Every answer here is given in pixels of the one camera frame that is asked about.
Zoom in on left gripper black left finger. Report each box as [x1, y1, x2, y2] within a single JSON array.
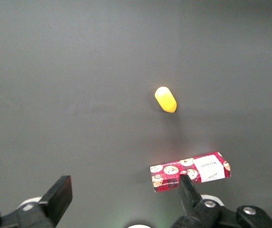
[[0, 175, 73, 228]]

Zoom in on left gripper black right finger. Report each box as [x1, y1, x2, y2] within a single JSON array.
[[171, 174, 272, 228]]

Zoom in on red plaid cookie box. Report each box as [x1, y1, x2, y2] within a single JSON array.
[[149, 151, 232, 193]]

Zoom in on yellow lemon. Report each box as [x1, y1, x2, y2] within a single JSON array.
[[154, 86, 177, 114]]

